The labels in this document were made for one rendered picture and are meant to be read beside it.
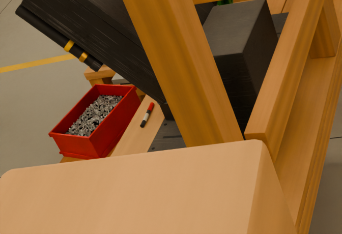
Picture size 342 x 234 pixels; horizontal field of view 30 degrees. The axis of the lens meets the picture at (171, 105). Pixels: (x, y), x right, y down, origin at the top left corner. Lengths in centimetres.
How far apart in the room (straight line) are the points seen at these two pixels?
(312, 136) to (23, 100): 323
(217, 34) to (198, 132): 64
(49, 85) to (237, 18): 312
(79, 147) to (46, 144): 186
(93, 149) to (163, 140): 31
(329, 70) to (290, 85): 66
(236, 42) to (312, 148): 39
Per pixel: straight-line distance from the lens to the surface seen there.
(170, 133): 217
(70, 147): 243
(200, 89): 123
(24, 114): 471
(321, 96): 213
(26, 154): 426
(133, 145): 219
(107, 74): 284
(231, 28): 190
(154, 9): 116
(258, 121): 142
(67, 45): 194
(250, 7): 198
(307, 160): 190
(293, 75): 162
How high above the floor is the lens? 211
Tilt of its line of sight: 32 degrees down
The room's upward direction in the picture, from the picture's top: 23 degrees counter-clockwise
